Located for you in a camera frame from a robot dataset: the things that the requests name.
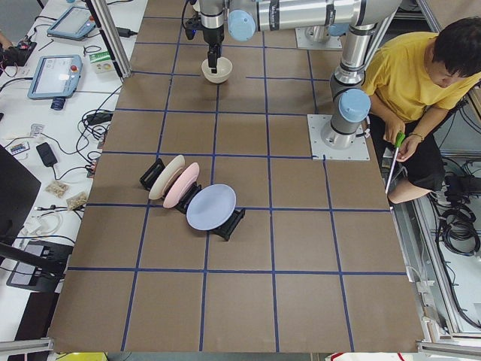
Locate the aluminium frame post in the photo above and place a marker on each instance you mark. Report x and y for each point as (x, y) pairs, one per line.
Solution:
(105, 24)

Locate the green handled tool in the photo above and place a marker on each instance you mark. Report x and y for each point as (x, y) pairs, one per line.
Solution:
(398, 142)

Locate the cream plate in rack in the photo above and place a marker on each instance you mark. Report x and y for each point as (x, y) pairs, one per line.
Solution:
(166, 178)

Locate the far teach pendant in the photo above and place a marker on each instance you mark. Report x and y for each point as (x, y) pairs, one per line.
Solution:
(75, 24)

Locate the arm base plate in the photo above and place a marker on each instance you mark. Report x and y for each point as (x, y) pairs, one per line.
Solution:
(317, 38)
(326, 144)

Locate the black dish rack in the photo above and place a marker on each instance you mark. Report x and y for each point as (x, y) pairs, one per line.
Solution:
(224, 231)

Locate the person in yellow shirt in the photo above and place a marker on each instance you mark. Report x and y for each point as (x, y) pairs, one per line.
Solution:
(413, 81)

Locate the near teach pendant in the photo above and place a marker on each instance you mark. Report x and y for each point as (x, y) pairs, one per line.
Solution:
(56, 77)

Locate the teach pendant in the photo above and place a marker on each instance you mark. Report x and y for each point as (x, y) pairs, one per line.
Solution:
(56, 77)
(75, 24)

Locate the snack bag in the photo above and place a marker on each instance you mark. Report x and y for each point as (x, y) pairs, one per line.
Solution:
(57, 188)

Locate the black monitor stand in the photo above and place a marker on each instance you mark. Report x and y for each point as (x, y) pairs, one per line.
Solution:
(39, 265)

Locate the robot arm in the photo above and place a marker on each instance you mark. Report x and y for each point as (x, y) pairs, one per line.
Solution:
(351, 105)
(243, 18)

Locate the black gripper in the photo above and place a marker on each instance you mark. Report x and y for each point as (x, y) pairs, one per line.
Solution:
(213, 33)

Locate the blue plate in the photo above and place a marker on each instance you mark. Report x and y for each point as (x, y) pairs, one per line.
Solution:
(211, 207)

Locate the black phone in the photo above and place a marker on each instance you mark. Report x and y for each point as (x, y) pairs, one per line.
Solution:
(46, 154)

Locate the black power adapter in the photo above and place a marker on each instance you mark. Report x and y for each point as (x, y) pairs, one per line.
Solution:
(98, 118)

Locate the cream ceramic bowl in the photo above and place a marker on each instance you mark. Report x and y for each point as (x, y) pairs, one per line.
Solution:
(219, 74)

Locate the green white box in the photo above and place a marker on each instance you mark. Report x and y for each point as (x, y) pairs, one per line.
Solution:
(101, 62)

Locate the pink plate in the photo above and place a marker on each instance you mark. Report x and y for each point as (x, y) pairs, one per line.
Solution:
(181, 185)

